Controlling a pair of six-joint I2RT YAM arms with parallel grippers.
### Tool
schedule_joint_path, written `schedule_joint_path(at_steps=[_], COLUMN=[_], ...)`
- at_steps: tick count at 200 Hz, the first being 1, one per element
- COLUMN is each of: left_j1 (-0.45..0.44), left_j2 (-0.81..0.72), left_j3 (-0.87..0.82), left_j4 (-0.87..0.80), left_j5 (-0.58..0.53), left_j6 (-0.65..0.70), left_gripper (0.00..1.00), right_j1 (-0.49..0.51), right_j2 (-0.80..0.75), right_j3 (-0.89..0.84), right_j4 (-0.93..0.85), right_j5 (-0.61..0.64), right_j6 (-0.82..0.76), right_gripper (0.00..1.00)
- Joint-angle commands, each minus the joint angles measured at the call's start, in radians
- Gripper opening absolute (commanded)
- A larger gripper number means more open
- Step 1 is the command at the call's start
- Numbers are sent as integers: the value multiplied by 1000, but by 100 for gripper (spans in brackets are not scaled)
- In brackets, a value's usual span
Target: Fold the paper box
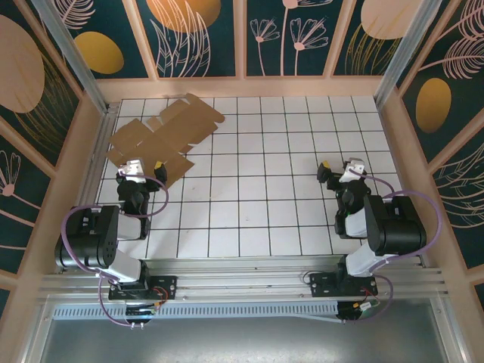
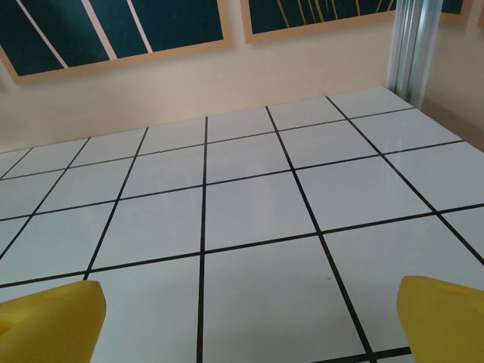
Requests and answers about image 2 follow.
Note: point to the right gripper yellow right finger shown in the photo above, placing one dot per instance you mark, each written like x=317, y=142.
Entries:
x=446, y=325

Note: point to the teal yellow grass wall panel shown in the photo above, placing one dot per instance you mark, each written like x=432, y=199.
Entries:
x=340, y=11

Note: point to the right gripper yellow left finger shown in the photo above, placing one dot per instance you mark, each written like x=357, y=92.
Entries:
x=49, y=325

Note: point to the teal feather yellow oval panel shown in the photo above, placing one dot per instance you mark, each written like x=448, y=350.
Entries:
x=452, y=5

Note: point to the aluminium corner post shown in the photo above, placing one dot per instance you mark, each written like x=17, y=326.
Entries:
x=412, y=45

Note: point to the teal flower print wall panel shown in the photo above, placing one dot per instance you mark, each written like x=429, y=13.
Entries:
x=113, y=26

